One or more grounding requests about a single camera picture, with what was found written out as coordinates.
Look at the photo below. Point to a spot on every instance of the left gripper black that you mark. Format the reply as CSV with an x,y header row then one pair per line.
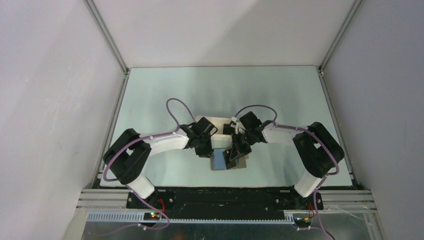
x,y
208,151

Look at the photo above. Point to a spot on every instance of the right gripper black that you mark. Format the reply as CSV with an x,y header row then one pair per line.
x,y
239,149

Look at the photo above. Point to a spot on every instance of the beige card holder wallet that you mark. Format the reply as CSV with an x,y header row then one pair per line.
x,y
239,163

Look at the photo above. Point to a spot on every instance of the white plastic tray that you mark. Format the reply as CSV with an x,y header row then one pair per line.
x,y
219,140

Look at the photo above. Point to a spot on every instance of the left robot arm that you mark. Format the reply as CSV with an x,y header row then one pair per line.
x,y
126,158

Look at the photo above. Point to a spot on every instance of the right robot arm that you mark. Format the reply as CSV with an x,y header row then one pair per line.
x,y
319,152

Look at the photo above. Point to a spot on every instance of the black credit cards stack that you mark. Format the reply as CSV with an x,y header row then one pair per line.
x,y
228,129

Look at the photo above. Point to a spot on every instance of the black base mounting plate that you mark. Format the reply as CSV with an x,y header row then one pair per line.
x,y
231,203

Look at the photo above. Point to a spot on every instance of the left circuit board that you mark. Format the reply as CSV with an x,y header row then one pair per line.
x,y
151,216

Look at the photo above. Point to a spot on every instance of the circuit board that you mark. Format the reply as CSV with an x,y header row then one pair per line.
x,y
151,216
305,219

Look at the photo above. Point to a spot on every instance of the right circuit board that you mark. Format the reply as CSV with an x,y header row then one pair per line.
x,y
305,219

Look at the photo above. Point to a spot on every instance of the aluminium frame rail front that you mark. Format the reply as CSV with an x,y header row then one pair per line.
x,y
344,201

